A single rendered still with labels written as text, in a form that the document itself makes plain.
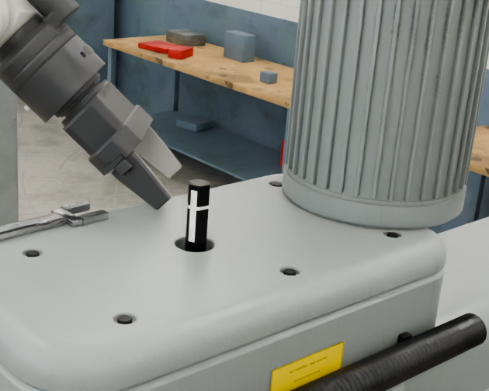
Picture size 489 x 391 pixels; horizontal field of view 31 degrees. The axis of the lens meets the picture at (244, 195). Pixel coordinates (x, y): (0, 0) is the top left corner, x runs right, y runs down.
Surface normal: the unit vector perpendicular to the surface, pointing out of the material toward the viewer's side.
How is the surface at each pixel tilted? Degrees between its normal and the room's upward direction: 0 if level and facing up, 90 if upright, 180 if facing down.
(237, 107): 90
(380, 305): 90
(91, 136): 89
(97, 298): 0
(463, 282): 0
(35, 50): 74
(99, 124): 89
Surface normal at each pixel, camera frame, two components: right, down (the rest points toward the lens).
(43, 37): 0.43, -0.14
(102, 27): 0.65, 0.30
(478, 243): 0.07, -0.94
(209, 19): -0.75, 0.18
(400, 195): 0.08, 0.35
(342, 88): -0.57, 0.25
